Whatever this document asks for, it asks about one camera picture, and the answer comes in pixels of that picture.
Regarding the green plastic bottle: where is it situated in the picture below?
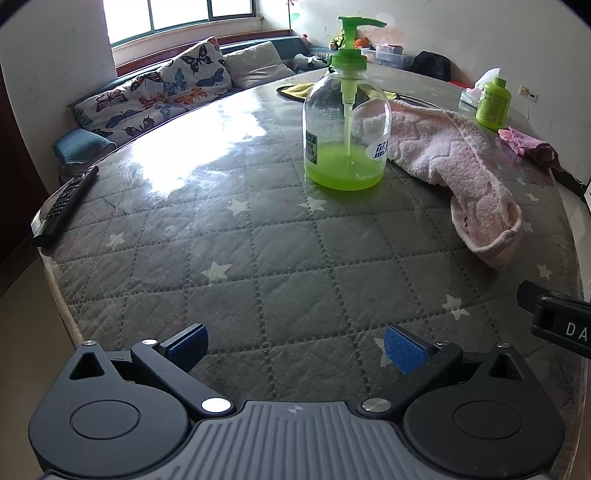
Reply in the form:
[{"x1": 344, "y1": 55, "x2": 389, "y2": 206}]
[{"x1": 475, "y1": 78, "x2": 512, "y2": 131}]

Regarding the white tissue pack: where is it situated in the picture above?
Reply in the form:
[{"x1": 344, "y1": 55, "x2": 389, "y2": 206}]
[{"x1": 459, "y1": 68, "x2": 502, "y2": 109}]

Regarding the butterfly print pillow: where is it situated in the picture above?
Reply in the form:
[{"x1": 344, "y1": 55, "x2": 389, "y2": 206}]
[{"x1": 74, "y1": 37, "x2": 232, "y2": 148}]

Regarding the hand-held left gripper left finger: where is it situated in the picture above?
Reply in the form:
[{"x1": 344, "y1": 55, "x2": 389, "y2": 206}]
[{"x1": 69, "y1": 324, "x2": 232, "y2": 418}]

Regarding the grey quilted star table cover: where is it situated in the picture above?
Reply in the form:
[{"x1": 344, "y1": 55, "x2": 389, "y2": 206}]
[{"x1": 39, "y1": 62, "x2": 586, "y2": 418}]

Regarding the pale pink terry towel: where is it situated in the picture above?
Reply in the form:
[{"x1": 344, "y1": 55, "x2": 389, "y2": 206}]
[{"x1": 353, "y1": 99, "x2": 523, "y2": 269}]

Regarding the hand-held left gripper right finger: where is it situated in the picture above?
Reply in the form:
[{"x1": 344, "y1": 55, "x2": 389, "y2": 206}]
[{"x1": 360, "y1": 325, "x2": 527, "y2": 416}]

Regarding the clear pump bottle green liquid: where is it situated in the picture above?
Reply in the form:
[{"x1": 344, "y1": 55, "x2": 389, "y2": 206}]
[{"x1": 302, "y1": 16, "x2": 393, "y2": 191}]

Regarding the clear plastic storage box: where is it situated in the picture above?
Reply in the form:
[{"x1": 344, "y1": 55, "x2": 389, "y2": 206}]
[{"x1": 374, "y1": 44, "x2": 414, "y2": 68}]

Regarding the black backpack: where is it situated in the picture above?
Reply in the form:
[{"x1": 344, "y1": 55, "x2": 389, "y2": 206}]
[{"x1": 410, "y1": 51, "x2": 451, "y2": 82}]

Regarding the window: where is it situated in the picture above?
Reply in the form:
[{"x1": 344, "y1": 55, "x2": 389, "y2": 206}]
[{"x1": 104, "y1": 0, "x2": 259, "y2": 47}]

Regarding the blue folded blanket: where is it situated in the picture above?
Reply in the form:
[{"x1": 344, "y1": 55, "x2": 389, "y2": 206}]
[{"x1": 52, "y1": 128, "x2": 116, "y2": 166}]

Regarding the black remote control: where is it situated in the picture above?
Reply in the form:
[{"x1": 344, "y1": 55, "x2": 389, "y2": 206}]
[{"x1": 31, "y1": 165, "x2": 100, "y2": 248}]

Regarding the pink and purple cloth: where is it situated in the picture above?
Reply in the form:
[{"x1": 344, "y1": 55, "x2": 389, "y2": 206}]
[{"x1": 498, "y1": 127, "x2": 564, "y2": 172}]

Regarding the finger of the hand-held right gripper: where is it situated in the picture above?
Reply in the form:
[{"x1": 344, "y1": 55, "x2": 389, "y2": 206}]
[{"x1": 517, "y1": 280, "x2": 550, "y2": 311}]

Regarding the teal bench sofa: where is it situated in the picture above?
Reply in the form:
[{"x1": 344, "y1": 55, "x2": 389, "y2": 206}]
[{"x1": 52, "y1": 36, "x2": 334, "y2": 167}]

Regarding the yellow and grey microfiber cloth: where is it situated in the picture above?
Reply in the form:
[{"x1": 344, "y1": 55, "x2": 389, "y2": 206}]
[{"x1": 277, "y1": 82, "x2": 398, "y2": 101}]

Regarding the grey and white plush toy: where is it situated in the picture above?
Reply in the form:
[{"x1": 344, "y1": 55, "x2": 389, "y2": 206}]
[{"x1": 293, "y1": 53, "x2": 334, "y2": 73}]

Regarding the white pillow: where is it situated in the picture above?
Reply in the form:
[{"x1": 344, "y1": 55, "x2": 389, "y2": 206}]
[{"x1": 224, "y1": 41, "x2": 296, "y2": 90}]

